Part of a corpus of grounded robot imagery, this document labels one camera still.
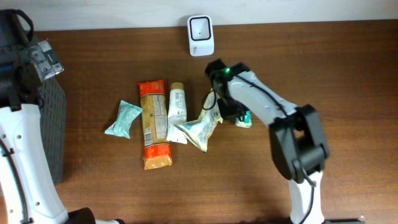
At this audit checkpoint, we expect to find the red orange pasta packet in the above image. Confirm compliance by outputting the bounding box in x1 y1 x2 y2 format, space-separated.
139 80 172 170

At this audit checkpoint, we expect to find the yellow white snack bag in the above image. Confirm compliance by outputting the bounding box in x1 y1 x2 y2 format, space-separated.
175 89 223 152

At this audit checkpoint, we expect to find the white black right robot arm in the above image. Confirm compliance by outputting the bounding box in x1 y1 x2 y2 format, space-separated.
205 59 330 223

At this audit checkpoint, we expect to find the green white tissue pack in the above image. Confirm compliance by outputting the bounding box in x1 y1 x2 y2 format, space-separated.
235 111 252 128

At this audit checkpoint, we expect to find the grey plastic shopping basket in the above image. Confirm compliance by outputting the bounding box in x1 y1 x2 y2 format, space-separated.
39 77 67 185

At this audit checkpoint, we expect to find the white barcode scanner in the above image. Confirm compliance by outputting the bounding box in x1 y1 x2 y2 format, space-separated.
187 15 215 57

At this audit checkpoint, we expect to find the mint green tissue packet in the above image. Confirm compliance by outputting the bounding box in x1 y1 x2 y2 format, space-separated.
104 100 143 139

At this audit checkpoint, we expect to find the white tube with gold cap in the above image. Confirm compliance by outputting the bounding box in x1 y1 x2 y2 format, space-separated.
167 82 187 144

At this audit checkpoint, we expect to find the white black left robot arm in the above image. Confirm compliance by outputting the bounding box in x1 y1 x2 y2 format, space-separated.
1 9 102 224

